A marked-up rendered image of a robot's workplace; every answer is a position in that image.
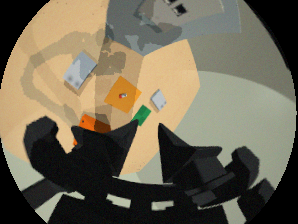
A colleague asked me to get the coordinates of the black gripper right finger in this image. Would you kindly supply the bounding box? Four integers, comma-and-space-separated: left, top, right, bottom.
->
157, 123, 222, 184

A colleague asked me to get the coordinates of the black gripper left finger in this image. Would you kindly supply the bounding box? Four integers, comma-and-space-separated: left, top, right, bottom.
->
71, 120, 138, 177

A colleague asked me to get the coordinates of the orange flat square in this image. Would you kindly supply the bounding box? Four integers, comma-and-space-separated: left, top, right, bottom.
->
104, 76, 141, 113

